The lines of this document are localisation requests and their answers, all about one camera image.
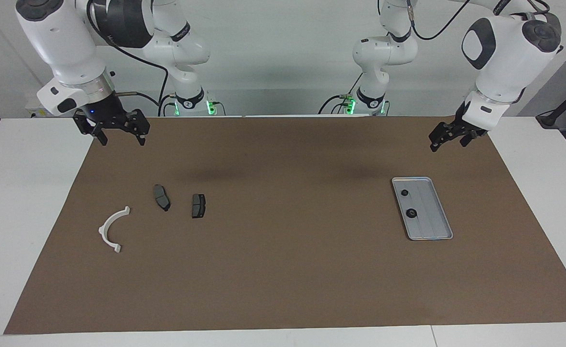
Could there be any silver metal tray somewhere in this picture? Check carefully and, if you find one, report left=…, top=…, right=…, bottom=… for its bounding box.
left=391, top=176, right=454, bottom=241

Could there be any curved dark grey brake pad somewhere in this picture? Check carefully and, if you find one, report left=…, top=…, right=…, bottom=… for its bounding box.
left=153, top=184, right=171, bottom=212

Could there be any white power box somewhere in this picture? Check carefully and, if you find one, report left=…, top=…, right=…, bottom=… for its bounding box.
left=25, top=94, right=48, bottom=118

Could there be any rectangular dark grey brake pad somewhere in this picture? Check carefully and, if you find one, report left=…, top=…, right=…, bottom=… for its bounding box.
left=191, top=193, right=207, bottom=219

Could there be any brown table mat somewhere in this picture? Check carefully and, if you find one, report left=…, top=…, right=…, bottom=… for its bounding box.
left=3, top=115, right=566, bottom=335

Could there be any black right arm gripper cable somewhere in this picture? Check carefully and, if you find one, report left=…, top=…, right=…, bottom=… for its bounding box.
left=109, top=39, right=169, bottom=107

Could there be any black arm gripper cable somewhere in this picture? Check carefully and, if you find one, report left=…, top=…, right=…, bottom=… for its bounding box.
left=109, top=39, right=169, bottom=107
left=405, top=0, right=471, bottom=40

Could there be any white curved plastic bracket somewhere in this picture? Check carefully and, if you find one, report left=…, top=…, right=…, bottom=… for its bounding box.
left=98, top=206, right=132, bottom=254

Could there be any black left base cable bundle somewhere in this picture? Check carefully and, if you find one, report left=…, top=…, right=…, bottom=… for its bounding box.
left=318, top=72, right=364, bottom=115

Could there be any black left arm gripper cable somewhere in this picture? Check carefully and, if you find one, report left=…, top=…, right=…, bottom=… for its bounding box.
left=405, top=0, right=471, bottom=40

